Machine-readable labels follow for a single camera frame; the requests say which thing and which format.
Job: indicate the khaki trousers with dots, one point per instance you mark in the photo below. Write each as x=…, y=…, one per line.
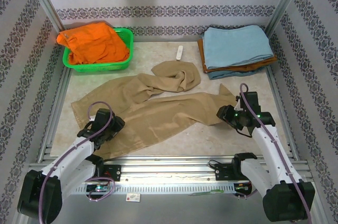
x=158, y=113

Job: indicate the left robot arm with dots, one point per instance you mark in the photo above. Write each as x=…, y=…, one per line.
x=66, y=158

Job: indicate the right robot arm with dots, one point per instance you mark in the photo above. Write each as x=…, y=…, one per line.
x=269, y=144

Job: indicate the grey-blue folded trousers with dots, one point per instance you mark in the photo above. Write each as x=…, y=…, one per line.
x=219, y=74

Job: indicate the brown folded trousers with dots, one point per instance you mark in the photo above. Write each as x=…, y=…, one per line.
x=201, y=52

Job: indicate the orange trousers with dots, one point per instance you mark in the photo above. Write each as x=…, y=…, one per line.
x=95, y=44

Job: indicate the green plastic basket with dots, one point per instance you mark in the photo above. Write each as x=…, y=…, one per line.
x=105, y=66

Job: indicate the small controller board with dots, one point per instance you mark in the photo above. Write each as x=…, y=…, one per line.
x=98, y=188
x=241, y=186

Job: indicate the green pen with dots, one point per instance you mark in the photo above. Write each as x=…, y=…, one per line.
x=206, y=192

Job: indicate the white remote control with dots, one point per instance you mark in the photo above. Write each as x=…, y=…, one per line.
x=179, y=53

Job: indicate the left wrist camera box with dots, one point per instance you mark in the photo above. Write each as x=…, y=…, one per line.
x=103, y=117

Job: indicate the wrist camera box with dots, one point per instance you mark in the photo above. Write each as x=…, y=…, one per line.
x=103, y=117
x=252, y=102

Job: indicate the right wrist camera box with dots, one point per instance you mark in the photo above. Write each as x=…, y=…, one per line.
x=252, y=102

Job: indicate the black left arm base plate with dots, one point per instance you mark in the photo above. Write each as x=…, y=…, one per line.
x=113, y=172

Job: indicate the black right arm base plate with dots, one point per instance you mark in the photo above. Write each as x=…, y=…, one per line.
x=224, y=171

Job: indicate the aluminium rail frame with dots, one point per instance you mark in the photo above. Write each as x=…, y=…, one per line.
x=169, y=169

